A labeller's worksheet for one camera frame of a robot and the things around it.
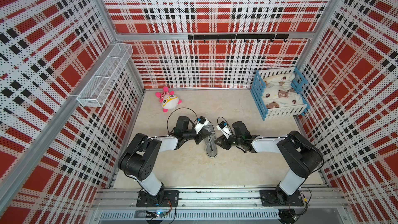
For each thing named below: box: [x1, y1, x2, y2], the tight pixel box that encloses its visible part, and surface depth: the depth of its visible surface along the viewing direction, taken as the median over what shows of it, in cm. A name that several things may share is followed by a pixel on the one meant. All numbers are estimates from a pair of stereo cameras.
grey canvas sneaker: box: [204, 120, 218, 159], surface depth 89 cm
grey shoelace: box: [206, 124, 217, 152], surface depth 90 cm
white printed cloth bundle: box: [262, 73, 304, 109], surface depth 107 cm
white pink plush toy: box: [155, 86, 183, 113], surface depth 109 cm
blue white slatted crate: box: [249, 66, 311, 122], surface depth 107 cm
